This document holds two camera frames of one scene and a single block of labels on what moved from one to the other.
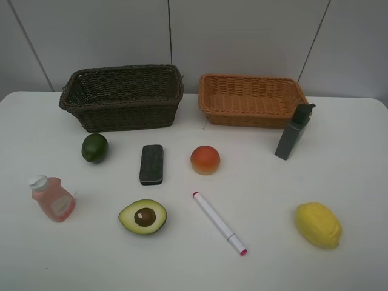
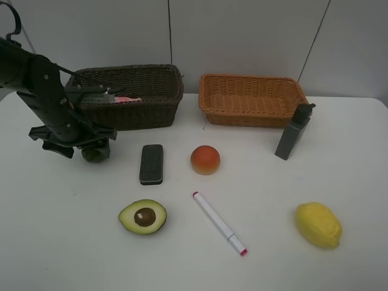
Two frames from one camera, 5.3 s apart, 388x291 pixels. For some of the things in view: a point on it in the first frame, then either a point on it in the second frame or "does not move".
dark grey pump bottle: x=294 y=131 does not move
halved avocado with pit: x=143 y=217 does not move
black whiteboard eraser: x=151 y=165 does not move
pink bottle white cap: x=55 y=200 to x=124 y=99
